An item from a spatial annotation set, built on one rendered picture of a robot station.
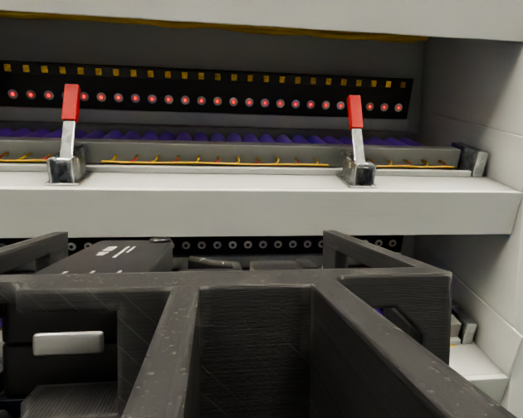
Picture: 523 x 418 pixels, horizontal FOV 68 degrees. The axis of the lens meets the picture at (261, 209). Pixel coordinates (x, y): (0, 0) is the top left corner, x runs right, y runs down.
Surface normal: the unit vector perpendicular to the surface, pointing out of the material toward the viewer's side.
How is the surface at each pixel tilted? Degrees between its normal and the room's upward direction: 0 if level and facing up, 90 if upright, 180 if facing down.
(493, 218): 106
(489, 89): 90
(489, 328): 90
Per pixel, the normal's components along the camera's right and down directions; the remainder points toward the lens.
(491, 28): 0.11, 0.37
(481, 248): -0.99, 0.00
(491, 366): 0.04, -0.93
